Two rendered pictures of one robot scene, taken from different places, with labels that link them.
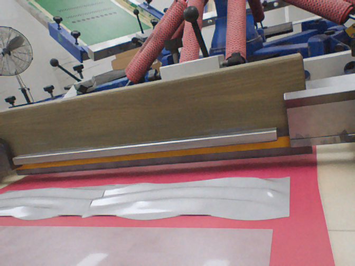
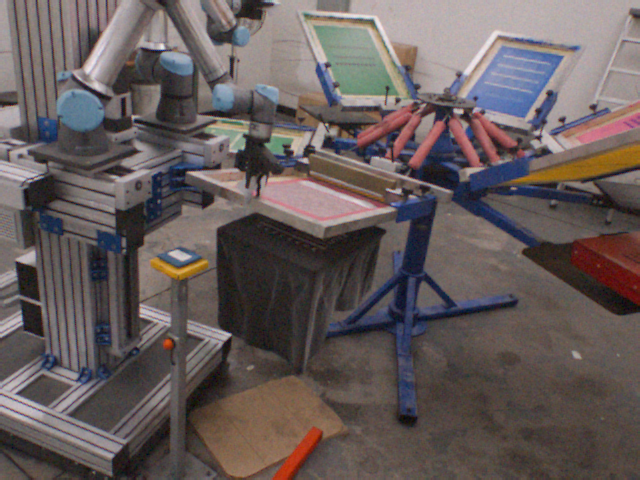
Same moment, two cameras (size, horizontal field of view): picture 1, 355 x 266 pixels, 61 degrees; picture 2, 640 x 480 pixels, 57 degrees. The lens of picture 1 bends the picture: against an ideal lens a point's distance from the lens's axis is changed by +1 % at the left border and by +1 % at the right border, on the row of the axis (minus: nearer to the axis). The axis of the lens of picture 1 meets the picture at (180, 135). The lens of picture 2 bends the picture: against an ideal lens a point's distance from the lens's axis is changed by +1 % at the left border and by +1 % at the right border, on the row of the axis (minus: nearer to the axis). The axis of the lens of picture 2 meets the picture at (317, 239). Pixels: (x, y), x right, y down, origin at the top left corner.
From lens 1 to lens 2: 198 cm
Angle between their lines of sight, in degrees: 9
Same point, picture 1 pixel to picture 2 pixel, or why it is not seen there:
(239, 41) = (418, 158)
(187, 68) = (382, 163)
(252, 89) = (382, 184)
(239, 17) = (427, 145)
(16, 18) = not seen: outside the picture
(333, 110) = (394, 196)
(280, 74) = (389, 184)
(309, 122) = (389, 197)
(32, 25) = not seen: outside the picture
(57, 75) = (274, 50)
